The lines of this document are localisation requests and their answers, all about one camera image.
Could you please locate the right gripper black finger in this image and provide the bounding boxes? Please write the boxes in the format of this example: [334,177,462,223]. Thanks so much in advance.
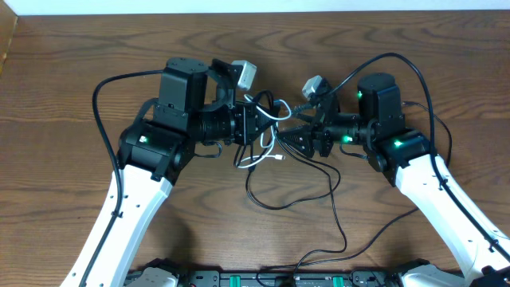
[277,125,315,156]
[292,103,316,123]

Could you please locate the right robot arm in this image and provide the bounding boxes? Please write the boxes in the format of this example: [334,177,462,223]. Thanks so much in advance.
[279,73,509,286]

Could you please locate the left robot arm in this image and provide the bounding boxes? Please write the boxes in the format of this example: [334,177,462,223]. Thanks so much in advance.
[62,57,280,286]

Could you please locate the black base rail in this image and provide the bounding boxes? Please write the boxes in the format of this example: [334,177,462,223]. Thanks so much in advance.
[123,269,467,287]

